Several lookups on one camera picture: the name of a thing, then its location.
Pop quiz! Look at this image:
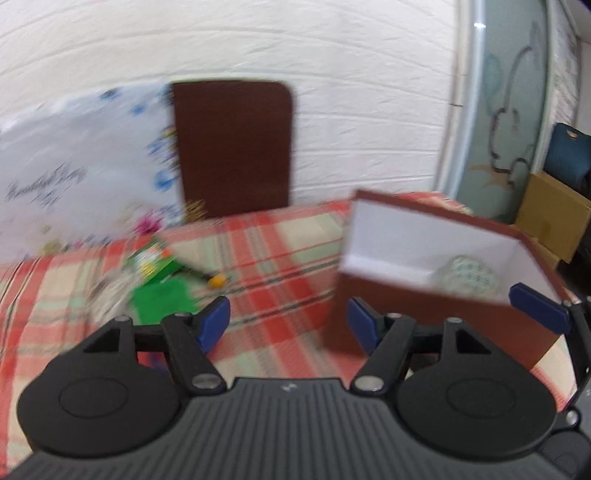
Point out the green carton box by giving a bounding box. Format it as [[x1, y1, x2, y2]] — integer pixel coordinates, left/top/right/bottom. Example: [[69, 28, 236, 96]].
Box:
[[126, 237, 200, 326]]

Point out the upper cardboard box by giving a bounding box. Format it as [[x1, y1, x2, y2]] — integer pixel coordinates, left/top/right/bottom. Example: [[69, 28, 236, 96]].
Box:
[[515, 172, 590, 263]]

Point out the round patterned packet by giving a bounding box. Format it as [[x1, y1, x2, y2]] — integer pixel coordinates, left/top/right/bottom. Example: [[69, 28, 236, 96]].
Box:
[[433, 255, 500, 299]]

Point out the blue chair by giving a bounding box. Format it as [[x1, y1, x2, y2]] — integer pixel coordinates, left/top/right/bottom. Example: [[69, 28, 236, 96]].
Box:
[[544, 123, 590, 197]]

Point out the red plaid bed sheet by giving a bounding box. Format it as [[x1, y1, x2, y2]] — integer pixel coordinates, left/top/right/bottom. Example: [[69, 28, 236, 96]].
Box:
[[1, 201, 575, 479]]

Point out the white floral plastic bag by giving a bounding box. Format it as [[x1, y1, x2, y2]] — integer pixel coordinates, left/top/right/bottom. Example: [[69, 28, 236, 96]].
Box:
[[1, 82, 184, 262]]

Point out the glass door with cartoon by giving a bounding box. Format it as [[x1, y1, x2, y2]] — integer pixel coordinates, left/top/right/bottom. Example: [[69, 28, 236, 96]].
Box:
[[435, 1, 554, 224]]

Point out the brown wooden headboard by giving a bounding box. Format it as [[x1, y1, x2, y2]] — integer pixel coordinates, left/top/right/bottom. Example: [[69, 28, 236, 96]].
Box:
[[172, 80, 294, 222]]

